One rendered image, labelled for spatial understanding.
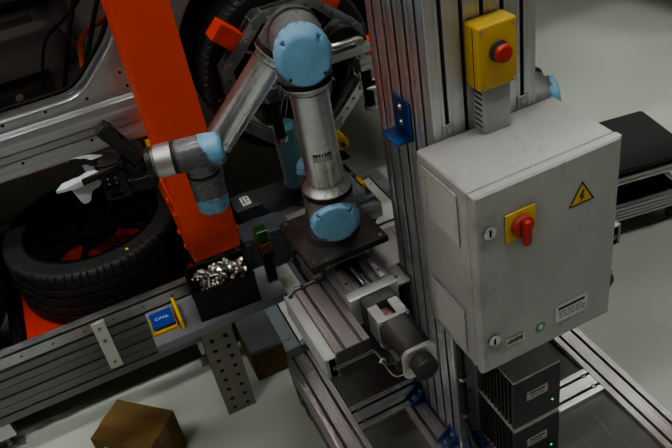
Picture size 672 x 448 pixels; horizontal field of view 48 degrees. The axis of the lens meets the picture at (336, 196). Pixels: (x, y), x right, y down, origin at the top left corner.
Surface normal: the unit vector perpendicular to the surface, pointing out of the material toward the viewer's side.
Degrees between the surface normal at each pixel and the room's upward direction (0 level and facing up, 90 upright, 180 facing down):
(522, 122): 0
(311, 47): 82
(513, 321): 91
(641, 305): 0
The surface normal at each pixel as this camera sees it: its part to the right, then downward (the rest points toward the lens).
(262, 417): -0.15, -0.80
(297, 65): 0.17, 0.44
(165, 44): 0.41, 0.48
